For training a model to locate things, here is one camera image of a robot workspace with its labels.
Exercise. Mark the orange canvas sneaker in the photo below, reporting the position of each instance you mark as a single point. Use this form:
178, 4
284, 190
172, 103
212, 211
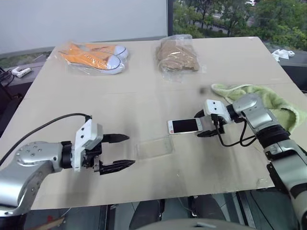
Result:
105, 49
96, 60

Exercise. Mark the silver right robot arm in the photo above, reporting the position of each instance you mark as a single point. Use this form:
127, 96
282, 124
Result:
263, 115

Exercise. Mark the dark rounded shape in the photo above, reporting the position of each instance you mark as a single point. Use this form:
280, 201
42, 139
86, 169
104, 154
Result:
146, 213
208, 206

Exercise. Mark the white smartphone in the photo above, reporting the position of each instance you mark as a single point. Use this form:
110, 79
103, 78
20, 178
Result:
185, 125

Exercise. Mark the light green towel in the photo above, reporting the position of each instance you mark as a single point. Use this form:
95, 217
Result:
275, 98

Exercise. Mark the brown folded fabric item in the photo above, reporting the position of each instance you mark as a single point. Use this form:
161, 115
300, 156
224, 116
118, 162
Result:
177, 55

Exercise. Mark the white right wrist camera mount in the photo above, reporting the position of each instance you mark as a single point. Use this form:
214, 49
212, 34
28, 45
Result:
216, 107

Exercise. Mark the white handheld device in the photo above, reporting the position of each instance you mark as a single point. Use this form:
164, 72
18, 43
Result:
21, 72

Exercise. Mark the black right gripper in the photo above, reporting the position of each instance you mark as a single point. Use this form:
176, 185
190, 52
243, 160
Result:
220, 125

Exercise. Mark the grey robot torso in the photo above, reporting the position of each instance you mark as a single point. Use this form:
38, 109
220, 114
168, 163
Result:
192, 224

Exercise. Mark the clear plastic fabric bag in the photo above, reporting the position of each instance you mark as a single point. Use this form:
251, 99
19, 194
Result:
172, 75

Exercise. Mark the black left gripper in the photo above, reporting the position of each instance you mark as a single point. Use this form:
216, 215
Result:
96, 155

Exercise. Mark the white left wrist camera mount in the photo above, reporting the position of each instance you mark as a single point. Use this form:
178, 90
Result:
90, 134

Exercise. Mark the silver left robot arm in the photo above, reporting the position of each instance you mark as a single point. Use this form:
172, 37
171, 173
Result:
28, 155

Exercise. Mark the black window frame post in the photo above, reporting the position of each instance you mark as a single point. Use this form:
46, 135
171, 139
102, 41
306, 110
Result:
170, 16

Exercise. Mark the white crumpled object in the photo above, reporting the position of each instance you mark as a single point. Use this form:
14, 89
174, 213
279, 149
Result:
281, 54

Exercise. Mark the clear plastic phone case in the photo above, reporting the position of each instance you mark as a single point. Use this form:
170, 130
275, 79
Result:
154, 147

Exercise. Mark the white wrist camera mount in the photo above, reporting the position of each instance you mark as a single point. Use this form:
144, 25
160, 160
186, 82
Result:
90, 134
216, 107

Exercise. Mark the orange sneakers in plastic bag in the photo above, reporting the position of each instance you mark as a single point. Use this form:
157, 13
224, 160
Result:
79, 68

